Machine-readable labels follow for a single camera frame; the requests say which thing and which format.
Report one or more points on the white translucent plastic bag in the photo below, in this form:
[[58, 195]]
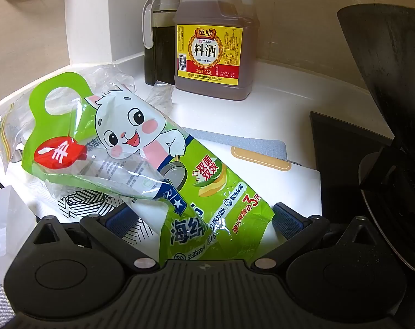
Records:
[[8, 219]]

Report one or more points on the black gas stove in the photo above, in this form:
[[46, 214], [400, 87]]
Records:
[[337, 150]]

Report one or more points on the dark oil dispenser bottle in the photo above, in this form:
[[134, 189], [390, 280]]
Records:
[[159, 51]]

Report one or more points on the small clear plastic wrapper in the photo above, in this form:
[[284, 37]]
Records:
[[163, 97]]

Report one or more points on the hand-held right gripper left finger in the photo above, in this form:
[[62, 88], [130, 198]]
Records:
[[120, 221]]

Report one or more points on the large clear plastic bag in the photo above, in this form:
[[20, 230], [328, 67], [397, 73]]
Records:
[[15, 126]]

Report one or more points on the black wok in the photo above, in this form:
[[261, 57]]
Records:
[[399, 75]]

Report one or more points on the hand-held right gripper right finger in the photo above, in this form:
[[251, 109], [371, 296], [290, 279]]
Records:
[[288, 219]]

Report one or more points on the grey white patterned mat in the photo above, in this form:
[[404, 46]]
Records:
[[296, 192]]

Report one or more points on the green sponge package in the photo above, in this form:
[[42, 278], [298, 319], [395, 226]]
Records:
[[207, 178]]

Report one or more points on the cooking wine jug yellow label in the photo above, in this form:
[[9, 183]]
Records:
[[211, 51]]

